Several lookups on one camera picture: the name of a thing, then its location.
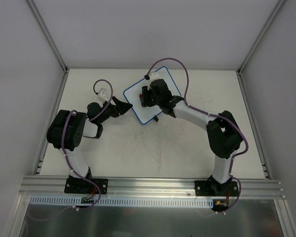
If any blue framed whiteboard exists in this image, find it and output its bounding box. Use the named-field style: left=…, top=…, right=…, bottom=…
left=123, top=66, right=182, bottom=125

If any red whiteboard eraser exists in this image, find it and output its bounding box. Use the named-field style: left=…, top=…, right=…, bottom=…
left=139, top=94, right=146, bottom=107

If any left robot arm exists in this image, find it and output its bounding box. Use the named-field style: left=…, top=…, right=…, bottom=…
left=46, top=97, right=133, bottom=193

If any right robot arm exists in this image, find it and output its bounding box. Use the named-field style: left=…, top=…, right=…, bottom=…
left=139, top=75, right=244, bottom=196

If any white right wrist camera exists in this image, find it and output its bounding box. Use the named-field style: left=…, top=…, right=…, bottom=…
left=144, top=72, right=160, bottom=82

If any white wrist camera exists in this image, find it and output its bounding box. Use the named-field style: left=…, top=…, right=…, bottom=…
left=144, top=72, right=160, bottom=82
left=97, top=88, right=109, bottom=103

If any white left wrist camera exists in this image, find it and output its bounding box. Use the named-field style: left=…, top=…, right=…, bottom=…
left=97, top=88, right=109, bottom=103

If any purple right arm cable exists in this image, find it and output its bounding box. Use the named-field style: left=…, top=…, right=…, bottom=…
left=145, top=57, right=250, bottom=215

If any left aluminium frame post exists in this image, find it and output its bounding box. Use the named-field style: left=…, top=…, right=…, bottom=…
left=26, top=0, right=69, bottom=74

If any aluminium frame post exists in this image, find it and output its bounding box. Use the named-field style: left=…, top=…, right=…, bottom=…
left=237, top=0, right=287, bottom=75
left=26, top=0, right=69, bottom=74

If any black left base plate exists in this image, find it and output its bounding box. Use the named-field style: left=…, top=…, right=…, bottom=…
left=64, top=176, right=109, bottom=195

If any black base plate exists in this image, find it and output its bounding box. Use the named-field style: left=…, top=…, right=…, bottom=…
left=194, top=180, right=239, bottom=197
left=64, top=176, right=109, bottom=195

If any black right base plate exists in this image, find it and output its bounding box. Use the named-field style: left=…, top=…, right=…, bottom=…
left=194, top=180, right=239, bottom=197

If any slotted white cable duct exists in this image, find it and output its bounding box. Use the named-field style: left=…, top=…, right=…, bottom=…
left=29, top=196, right=214, bottom=209

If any aluminium mounting rail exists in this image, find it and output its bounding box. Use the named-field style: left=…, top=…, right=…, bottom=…
left=19, top=175, right=286, bottom=199

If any right aluminium frame post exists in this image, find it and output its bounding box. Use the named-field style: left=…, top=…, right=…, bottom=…
left=237, top=0, right=287, bottom=75

